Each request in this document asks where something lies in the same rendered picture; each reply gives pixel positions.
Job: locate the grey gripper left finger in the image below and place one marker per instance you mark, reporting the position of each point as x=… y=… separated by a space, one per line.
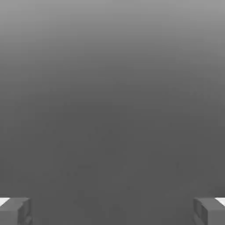
x=14 y=212

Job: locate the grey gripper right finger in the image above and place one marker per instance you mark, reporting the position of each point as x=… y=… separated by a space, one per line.
x=211 y=212

